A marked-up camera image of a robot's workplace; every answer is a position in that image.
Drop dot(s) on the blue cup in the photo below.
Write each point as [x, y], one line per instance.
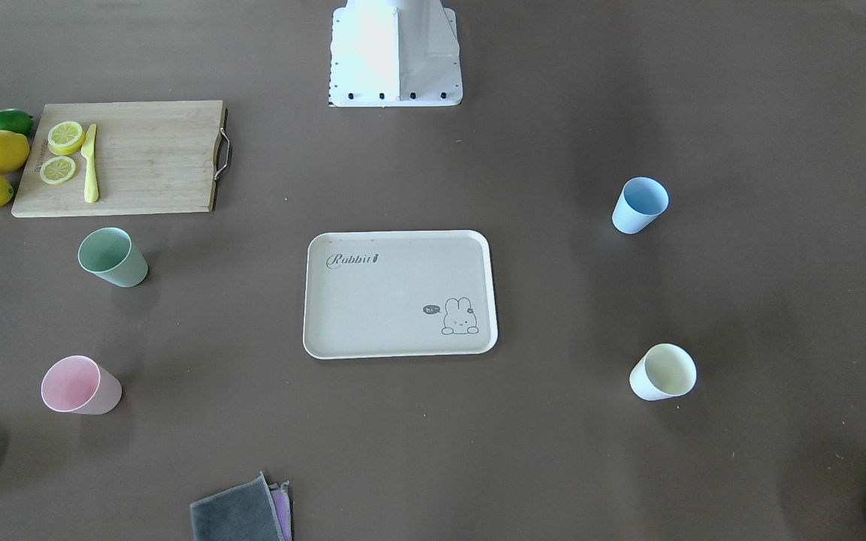
[642, 199]

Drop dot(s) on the green cup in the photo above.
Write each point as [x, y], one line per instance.
[110, 253]

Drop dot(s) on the cream rabbit tray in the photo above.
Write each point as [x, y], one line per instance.
[399, 293]

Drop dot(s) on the cream white cup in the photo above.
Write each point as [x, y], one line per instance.
[665, 371]

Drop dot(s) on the purple folded cloth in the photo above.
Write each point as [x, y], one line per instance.
[282, 506]

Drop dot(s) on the grey folded cloth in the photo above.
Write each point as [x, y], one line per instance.
[244, 512]

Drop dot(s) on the yellow plastic knife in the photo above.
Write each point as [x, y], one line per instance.
[90, 186]

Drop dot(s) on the pink cup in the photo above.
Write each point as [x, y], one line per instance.
[77, 384]

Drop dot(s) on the upper lemon slice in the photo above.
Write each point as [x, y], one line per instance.
[58, 170]

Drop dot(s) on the lemon slice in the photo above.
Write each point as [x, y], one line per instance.
[65, 138]
[58, 170]

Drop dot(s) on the lower lemon slice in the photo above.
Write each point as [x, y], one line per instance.
[65, 138]

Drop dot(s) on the lower whole lemon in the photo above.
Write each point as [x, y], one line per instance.
[14, 151]

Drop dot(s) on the green lime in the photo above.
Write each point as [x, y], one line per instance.
[17, 121]

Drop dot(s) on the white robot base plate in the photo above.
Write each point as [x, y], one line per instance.
[394, 54]

